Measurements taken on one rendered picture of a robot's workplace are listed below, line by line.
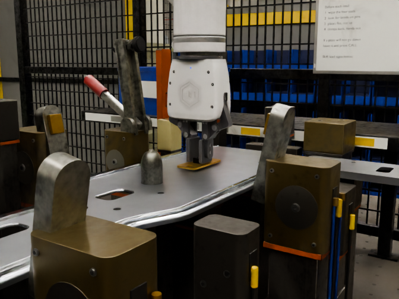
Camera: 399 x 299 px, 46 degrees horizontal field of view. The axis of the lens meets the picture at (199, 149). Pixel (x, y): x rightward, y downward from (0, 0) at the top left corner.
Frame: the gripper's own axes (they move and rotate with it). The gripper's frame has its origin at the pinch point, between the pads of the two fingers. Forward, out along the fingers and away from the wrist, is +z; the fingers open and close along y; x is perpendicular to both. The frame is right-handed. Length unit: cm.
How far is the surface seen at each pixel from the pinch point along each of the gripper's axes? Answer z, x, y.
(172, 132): -1.1, 6.6, -10.7
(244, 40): -27, 191, -96
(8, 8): -51, 143, -257
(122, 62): -14.4, -1.8, -15.4
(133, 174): 3.0, -10.6, -5.4
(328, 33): -21, 54, 2
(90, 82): -10.7, -1.0, -24.5
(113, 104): -6.6, -0.8, -18.8
